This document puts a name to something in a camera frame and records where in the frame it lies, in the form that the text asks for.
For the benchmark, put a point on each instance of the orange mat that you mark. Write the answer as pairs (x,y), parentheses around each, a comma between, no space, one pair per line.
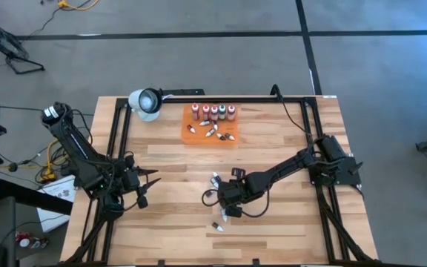
(198,139)

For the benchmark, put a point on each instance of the small brown-label food coloring bottle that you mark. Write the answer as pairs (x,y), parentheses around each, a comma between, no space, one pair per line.
(217,226)

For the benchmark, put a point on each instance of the small red-label food coloring bottle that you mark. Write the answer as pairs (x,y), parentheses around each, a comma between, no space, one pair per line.
(191,128)

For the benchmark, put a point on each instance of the large orange food coloring bottle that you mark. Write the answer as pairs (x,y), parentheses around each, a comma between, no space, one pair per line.
(206,112)
(195,112)

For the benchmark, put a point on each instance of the white spot lamp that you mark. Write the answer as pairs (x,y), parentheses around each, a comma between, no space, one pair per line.
(141,102)

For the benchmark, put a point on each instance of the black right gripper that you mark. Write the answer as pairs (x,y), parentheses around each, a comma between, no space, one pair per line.
(232,194)

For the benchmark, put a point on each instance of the white paper sheet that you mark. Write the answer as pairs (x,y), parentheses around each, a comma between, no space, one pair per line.
(59,189)
(50,219)

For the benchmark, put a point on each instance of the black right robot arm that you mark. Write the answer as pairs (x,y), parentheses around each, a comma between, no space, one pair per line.
(284,168)

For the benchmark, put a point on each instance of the black aluminium table frame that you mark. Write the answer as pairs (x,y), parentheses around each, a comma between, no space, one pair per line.
(254,99)

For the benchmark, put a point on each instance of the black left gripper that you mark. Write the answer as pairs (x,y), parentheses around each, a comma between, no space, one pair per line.
(130,180)

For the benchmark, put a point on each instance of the large green food coloring bottle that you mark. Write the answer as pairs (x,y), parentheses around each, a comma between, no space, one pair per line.
(222,112)

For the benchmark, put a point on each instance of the black power strip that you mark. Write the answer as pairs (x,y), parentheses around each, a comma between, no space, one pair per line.
(187,91)

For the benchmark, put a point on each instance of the large pink food coloring bottle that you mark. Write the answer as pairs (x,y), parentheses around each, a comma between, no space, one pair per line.
(231,113)
(214,113)

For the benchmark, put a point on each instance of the black beam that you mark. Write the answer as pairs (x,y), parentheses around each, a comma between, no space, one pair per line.
(32,196)

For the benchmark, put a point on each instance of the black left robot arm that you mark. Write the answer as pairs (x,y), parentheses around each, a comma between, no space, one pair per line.
(76,148)

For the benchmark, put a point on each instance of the red white packet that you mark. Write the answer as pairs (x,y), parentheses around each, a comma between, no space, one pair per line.
(32,242)

